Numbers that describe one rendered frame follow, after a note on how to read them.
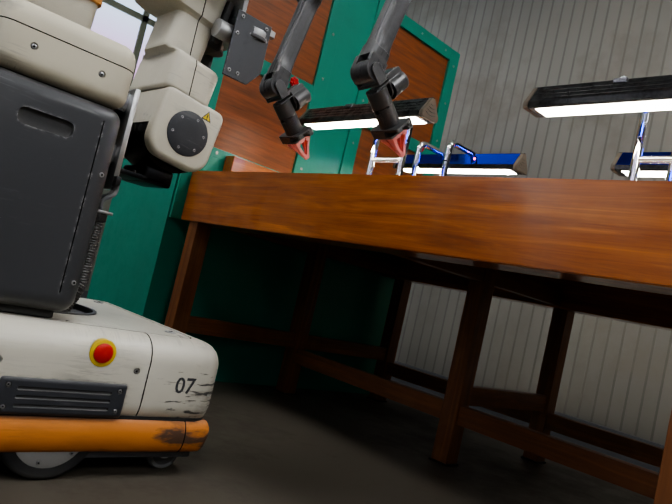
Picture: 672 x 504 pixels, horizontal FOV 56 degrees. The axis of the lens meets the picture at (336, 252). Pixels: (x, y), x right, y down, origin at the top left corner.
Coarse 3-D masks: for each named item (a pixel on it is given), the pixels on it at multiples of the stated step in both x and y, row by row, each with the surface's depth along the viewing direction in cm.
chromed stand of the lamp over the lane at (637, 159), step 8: (616, 80) 155; (624, 80) 154; (648, 112) 165; (640, 120) 166; (648, 120) 165; (640, 128) 165; (640, 136) 165; (640, 144) 164; (640, 152) 164; (632, 160) 165; (640, 160) 164; (648, 160) 162; (656, 160) 161; (664, 160) 159; (632, 168) 164; (632, 176) 164
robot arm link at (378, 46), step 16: (400, 0) 167; (384, 16) 165; (400, 16) 167; (384, 32) 164; (368, 48) 163; (384, 48) 163; (352, 64) 164; (368, 64) 159; (384, 64) 163; (368, 80) 162
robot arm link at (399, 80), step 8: (376, 64) 160; (376, 72) 160; (384, 72) 162; (392, 72) 167; (400, 72) 169; (376, 80) 161; (384, 80) 162; (392, 80) 166; (400, 80) 167; (408, 80) 169; (360, 88) 166; (400, 88) 168; (392, 96) 169
